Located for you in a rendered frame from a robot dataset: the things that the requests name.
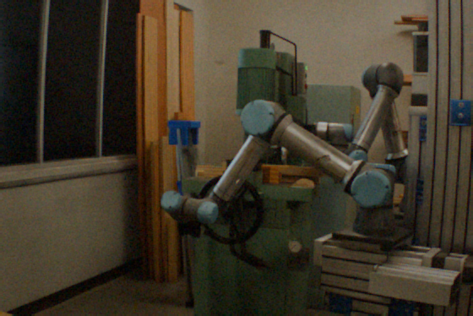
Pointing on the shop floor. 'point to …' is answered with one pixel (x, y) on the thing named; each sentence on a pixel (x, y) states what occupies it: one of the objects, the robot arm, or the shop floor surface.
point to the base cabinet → (250, 275)
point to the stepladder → (187, 134)
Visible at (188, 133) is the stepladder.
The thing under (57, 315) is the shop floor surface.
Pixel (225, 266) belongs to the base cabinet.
